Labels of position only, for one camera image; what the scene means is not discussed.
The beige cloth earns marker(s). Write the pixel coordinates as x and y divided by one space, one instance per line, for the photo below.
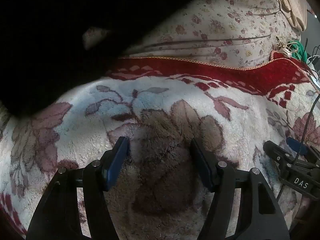
291 2

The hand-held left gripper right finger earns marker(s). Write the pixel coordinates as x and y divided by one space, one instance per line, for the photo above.
203 165

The black pants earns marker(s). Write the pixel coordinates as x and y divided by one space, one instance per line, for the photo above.
62 30

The plush red white floral blanket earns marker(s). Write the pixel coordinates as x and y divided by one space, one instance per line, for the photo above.
162 97

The cream floral quilt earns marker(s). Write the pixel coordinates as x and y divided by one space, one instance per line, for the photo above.
212 30

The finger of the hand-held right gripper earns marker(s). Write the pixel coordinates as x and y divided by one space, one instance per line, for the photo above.
296 146
276 153

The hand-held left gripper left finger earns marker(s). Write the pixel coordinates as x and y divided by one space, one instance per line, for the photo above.
117 162

